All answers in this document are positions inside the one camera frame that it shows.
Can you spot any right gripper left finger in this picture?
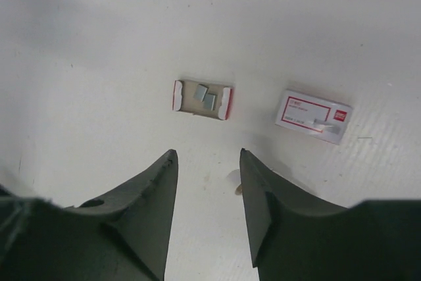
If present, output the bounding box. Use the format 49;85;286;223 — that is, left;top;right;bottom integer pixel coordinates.
1;149;178;280

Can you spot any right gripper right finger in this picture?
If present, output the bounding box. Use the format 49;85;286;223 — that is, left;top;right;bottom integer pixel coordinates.
239;149;420;280

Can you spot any red white staple box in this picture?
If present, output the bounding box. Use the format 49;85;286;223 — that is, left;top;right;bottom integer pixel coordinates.
275;89;353;145

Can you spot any grey staple strip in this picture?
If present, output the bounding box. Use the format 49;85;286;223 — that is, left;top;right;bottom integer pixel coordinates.
203;93;217;111
193;84;209;102

